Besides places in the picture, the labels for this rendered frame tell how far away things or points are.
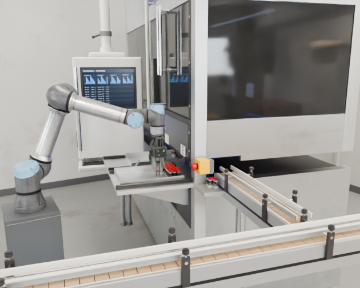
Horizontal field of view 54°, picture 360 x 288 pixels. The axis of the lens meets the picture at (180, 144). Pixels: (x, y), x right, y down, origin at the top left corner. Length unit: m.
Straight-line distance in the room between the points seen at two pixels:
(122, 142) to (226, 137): 1.11
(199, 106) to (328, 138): 0.82
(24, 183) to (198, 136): 0.87
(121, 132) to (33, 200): 1.07
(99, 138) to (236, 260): 1.85
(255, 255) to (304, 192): 1.14
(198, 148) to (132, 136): 1.03
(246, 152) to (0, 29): 3.30
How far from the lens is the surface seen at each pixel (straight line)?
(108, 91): 2.70
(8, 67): 4.51
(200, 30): 1.79
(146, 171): 2.11
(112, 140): 2.75
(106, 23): 2.77
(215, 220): 1.99
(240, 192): 1.62
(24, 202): 1.90
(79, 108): 1.75
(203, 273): 1.07
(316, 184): 2.25
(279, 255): 1.16
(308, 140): 2.14
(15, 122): 4.55
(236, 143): 1.90
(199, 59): 1.78
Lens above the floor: 1.48
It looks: 12 degrees down
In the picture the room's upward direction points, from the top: straight up
